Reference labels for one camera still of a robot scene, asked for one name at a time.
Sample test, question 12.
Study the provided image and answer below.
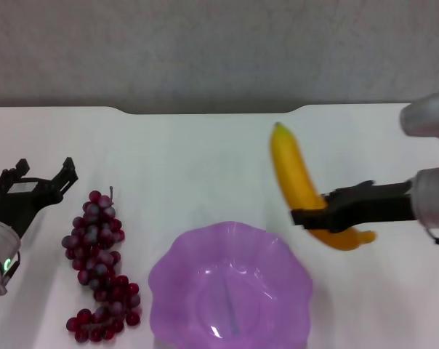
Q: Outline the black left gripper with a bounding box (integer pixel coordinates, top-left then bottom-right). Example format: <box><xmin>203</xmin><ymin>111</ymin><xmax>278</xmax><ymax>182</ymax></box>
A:
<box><xmin>0</xmin><ymin>156</ymin><xmax>79</xmax><ymax>240</ymax></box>

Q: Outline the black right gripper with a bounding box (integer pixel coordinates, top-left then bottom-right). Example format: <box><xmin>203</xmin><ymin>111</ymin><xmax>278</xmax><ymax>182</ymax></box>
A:
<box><xmin>291</xmin><ymin>180</ymin><xmax>419</xmax><ymax>234</ymax></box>

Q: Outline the yellow banana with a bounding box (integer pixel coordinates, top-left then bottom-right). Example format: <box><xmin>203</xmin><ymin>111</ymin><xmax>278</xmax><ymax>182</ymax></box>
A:
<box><xmin>270</xmin><ymin>121</ymin><xmax>378</xmax><ymax>252</ymax></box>

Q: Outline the red purple grape bunch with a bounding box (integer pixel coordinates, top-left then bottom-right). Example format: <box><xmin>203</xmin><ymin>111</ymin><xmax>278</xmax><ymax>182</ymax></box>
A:
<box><xmin>61</xmin><ymin>186</ymin><xmax>142</xmax><ymax>344</ymax></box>

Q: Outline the purple wavy plastic plate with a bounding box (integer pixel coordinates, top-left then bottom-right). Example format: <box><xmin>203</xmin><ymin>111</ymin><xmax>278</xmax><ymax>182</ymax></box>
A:
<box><xmin>148</xmin><ymin>220</ymin><xmax>315</xmax><ymax>349</ymax></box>

